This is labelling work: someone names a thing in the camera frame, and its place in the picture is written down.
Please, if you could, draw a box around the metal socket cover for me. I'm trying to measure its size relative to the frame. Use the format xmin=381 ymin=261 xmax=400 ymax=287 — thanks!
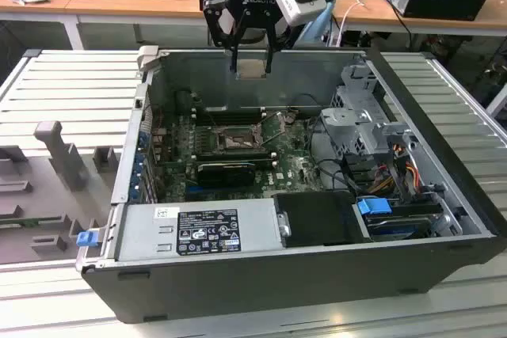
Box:
xmin=257 ymin=110 xmax=287 ymax=147

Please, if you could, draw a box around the small white wrist camera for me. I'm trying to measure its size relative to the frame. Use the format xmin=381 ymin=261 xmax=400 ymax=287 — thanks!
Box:
xmin=203 ymin=0 xmax=235 ymax=49

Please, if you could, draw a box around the green RAM stick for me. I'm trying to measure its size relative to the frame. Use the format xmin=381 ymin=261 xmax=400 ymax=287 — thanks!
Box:
xmin=0 ymin=216 xmax=64 ymax=230

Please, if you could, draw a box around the coloured power wire bundle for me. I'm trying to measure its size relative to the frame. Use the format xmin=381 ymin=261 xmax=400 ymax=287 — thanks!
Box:
xmin=368 ymin=143 xmax=421 ymax=196

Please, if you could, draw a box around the white cable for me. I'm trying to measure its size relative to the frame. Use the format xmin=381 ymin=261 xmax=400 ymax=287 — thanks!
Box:
xmin=337 ymin=0 xmax=366 ymax=47

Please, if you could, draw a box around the expansion slot bracket row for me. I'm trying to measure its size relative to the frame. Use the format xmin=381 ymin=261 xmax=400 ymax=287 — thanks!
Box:
xmin=132 ymin=127 xmax=159 ymax=203

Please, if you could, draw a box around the grey power supply unit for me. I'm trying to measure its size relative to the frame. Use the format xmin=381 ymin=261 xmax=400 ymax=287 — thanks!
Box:
xmin=113 ymin=197 xmax=284 ymax=264

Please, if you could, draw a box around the blue case latch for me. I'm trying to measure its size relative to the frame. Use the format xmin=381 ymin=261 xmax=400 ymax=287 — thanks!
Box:
xmin=77 ymin=230 xmax=97 ymax=249

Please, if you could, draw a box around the black RAM slot bank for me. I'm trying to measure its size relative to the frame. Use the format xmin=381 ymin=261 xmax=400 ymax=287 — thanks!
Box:
xmin=192 ymin=104 xmax=266 ymax=126
xmin=193 ymin=148 xmax=277 ymax=169

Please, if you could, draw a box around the silver CPU plate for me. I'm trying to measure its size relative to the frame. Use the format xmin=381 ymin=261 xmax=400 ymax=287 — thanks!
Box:
xmin=234 ymin=59 xmax=267 ymax=79

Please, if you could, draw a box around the grey parts rack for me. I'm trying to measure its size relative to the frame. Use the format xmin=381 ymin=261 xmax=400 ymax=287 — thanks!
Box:
xmin=0 ymin=120 xmax=124 ymax=266

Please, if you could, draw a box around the green motherboard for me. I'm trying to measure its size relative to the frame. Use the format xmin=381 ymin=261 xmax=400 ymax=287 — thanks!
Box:
xmin=158 ymin=108 xmax=330 ymax=203

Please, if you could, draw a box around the black open PC case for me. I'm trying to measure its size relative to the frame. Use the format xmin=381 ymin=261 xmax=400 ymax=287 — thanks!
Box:
xmin=74 ymin=45 xmax=501 ymax=325

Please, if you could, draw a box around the pale blue teach pendant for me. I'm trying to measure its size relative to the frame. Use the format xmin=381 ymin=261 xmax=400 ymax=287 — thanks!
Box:
xmin=303 ymin=4 xmax=336 ymax=48

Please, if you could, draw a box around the grey case handle latch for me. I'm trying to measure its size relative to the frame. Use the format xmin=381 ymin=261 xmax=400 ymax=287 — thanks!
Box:
xmin=136 ymin=45 xmax=161 ymax=74

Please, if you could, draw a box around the CPU socket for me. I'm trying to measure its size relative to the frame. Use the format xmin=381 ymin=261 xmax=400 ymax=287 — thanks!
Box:
xmin=213 ymin=123 xmax=265 ymax=154

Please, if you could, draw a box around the white metal frame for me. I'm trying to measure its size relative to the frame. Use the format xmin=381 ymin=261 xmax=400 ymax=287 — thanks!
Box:
xmin=484 ymin=83 xmax=507 ymax=118

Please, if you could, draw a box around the hard disk in blue carrier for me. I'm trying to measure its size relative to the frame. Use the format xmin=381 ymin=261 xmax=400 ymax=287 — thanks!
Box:
xmin=355 ymin=196 xmax=443 ymax=242

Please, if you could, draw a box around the black graphics card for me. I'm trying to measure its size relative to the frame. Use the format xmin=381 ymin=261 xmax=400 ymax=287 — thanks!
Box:
xmin=196 ymin=161 xmax=257 ymax=189

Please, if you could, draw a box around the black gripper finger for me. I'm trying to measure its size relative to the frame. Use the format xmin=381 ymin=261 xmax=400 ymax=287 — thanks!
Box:
xmin=231 ymin=11 xmax=254 ymax=74
xmin=264 ymin=17 xmax=280 ymax=74

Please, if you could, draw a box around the grey metal drive cage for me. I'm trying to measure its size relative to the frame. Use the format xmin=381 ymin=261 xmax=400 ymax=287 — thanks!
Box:
xmin=319 ymin=59 xmax=423 ymax=169

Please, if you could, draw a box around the black cylindrical component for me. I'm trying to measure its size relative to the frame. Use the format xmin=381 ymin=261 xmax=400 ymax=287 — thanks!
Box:
xmin=175 ymin=89 xmax=195 ymax=114

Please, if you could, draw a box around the black plastic shroud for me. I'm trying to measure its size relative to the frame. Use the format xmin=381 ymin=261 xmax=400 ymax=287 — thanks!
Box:
xmin=273 ymin=190 xmax=374 ymax=249

